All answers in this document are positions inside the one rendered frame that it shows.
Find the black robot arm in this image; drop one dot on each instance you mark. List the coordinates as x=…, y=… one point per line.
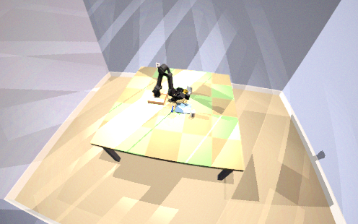
x=175, y=94

